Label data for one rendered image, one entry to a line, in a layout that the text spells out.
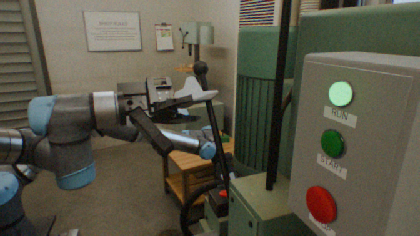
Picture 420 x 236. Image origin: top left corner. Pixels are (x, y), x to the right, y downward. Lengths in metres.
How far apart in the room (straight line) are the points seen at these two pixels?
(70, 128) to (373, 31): 0.49
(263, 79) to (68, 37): 3.07
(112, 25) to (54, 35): 0.63
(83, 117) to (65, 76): 2.94
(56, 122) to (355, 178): 0.48
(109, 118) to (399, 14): 0.46
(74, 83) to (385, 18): 3.36
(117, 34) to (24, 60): 1.01
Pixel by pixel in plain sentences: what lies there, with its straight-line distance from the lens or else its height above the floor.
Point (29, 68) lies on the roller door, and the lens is 3.44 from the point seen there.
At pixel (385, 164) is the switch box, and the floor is 1.42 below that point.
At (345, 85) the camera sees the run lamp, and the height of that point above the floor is 1.46.
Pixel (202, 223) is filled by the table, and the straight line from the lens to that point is 0.97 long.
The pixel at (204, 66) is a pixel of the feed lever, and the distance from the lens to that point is 0.58.
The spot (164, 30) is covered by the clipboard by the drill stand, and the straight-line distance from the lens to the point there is 3.63.
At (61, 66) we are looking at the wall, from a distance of 3.46.
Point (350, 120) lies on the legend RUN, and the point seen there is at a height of 1.44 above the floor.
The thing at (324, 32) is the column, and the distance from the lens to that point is 0.32.
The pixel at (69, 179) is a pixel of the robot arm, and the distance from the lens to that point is 0.60.
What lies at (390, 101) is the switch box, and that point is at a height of 1.46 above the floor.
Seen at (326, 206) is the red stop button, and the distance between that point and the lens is 0.24.
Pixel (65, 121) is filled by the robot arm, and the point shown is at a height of 1.34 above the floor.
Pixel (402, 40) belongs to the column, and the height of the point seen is 1.49.
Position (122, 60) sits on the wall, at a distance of 3.52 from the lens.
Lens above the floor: 1.50
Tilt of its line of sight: 18 degrees down
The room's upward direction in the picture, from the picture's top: straight up
